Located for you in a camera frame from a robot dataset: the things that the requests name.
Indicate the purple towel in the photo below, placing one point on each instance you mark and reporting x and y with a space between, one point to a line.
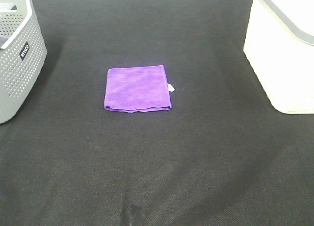
137 89

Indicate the white plastic basket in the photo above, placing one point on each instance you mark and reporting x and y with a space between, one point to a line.
279 45

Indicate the grey perforated laundry basket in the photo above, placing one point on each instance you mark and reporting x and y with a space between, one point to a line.
22 54

